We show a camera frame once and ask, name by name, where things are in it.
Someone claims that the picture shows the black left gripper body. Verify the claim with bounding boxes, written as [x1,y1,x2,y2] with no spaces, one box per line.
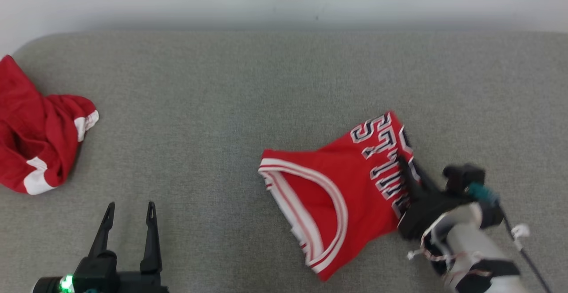
[32,250,170,293]

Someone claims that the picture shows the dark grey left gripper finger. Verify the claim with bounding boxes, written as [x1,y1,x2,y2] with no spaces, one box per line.
[88,202,116,259]
[139,201,163,273]

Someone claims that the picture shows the red Bulls basketball jersey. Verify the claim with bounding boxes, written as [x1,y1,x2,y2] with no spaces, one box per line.
[258,111,422,282]

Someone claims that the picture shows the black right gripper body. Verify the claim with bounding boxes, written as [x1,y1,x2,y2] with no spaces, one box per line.
[397,190,505,241]

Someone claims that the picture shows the white cable tie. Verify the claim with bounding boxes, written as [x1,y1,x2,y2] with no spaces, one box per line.
[509,223,531,253]

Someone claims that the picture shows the black cable with teal connector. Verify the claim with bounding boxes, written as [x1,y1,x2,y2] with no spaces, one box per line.
[466,181,553,293]

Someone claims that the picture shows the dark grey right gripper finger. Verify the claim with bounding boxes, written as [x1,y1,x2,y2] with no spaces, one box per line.
[415,160,445,194]
[396,154,423,206]

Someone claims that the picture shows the red shorts with white stripes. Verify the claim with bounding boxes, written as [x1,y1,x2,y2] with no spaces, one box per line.
[0,55,100,196]

